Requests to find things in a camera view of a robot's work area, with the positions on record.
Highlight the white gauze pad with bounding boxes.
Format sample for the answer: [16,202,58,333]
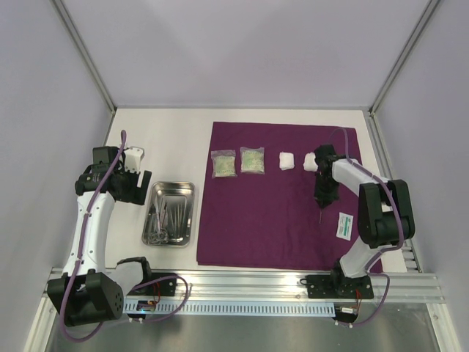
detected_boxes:
[279,152,295,171]
[303,153,318,172]

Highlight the white green alcohol wipe packet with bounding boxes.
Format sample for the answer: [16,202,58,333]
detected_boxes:
[336,212,354,241]

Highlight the plain steel surgical scissors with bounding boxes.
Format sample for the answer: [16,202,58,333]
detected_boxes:
[148,205,169,246]

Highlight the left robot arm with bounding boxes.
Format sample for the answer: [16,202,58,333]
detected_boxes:
[47,147,154,327]

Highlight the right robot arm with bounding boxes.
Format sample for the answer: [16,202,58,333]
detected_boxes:
[314,144,416,297]

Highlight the purple surgical drape cloth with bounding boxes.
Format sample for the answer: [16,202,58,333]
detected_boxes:
[196,122,361,271]

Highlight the stainless steel instrument tray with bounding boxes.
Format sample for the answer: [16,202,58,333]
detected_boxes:
[142,181,195,247]

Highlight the right green gauze packet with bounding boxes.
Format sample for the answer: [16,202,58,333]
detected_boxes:
[240,147,265,175]

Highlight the green gauze packet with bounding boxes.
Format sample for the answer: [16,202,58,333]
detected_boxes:
[210,150,237,178]
[240,147,265,175]

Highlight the left green gauze packet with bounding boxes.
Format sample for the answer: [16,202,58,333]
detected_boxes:
[210,150,237,178]

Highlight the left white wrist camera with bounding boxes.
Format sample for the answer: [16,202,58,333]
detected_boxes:
[124,147,145,174]

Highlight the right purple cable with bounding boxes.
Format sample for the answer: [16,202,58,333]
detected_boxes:
[328,127,406,329]

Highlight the purple cable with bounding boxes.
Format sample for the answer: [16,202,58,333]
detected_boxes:
[58,130,189,340]
[328,127,406,329]

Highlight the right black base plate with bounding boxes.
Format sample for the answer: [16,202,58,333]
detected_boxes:
[300,274,374,299]

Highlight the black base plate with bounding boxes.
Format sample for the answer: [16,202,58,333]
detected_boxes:
[128,272,177,297]
[300,274,374,299]

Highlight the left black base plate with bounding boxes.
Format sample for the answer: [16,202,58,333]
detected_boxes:
[128,272,177,297]

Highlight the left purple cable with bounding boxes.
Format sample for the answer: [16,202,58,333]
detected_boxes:
[58,130,189,340]

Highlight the aluminium mounting rail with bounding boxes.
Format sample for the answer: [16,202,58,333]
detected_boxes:
[42,267,446,302]

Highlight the white slotted cable duct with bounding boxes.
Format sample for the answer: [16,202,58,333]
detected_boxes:
[123,299,336,318]

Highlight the left aluminium frame post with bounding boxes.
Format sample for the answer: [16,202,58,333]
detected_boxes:
[50,0,117,116]

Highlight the aluminium frame post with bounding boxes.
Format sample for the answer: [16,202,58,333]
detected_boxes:
[369,0,443,117]
[50,0,117,116]

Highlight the right aluminium frame post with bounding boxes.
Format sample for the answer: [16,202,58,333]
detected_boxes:
[369,0,443,117]

